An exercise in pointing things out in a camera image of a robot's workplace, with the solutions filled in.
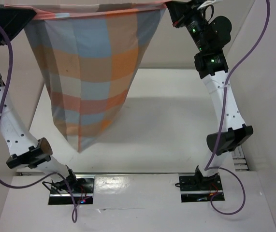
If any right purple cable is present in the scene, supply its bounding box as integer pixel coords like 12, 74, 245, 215
204, 0, 271, 216

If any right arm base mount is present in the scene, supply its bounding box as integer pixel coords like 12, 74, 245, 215
175, 174, 225, 203

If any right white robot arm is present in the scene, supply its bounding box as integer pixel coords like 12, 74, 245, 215
166, 0, 253, 189

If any checkered orange blue pillowcase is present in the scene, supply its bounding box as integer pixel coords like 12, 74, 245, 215
3, 1, 167, 153

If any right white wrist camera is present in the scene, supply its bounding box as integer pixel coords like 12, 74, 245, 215
198, 0, 222, 9

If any aluminium table frame rail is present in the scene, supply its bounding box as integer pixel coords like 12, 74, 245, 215
232, 146, 249, 172

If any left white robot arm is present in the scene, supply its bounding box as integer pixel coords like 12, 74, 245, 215
0, 4, 78, 193

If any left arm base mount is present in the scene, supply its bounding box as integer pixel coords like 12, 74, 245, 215
42, 174, 95, 205

